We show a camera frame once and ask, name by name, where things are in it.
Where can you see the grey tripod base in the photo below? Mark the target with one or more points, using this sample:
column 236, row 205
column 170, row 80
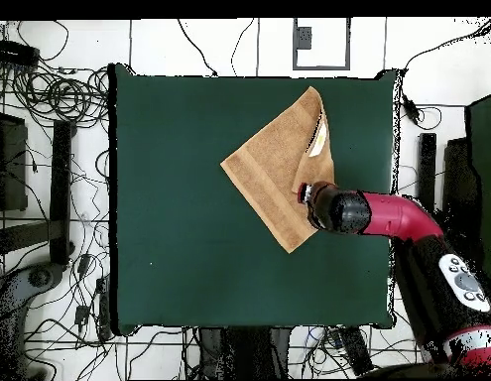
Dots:
column 38, row 278

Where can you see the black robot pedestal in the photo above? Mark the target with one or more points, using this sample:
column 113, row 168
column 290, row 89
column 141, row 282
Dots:
column 245, row 353

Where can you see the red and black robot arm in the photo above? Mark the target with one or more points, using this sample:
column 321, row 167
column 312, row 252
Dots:
column 399, row 216

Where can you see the dark green tablecloth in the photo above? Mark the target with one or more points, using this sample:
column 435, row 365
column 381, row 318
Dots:
column 169, row 158

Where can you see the black power adapter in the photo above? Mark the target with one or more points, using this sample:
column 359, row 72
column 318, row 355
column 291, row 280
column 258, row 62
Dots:
column 411, row 109
column 81, row 314

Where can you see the black power strip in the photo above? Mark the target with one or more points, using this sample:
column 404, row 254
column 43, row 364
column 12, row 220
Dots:
column 355, row 349
column 13, row 53

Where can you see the black box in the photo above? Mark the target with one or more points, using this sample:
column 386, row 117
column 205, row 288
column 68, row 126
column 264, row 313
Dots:
column 11, row 166
column 461, row 178

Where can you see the grey square floor frame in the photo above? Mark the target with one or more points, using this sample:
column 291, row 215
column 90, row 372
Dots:
column 294, row 59

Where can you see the small grey box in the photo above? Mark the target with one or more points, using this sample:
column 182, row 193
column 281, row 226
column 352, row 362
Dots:
column 303, row 38

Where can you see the tan terry towel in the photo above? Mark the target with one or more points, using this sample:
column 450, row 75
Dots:
column 269, row 166

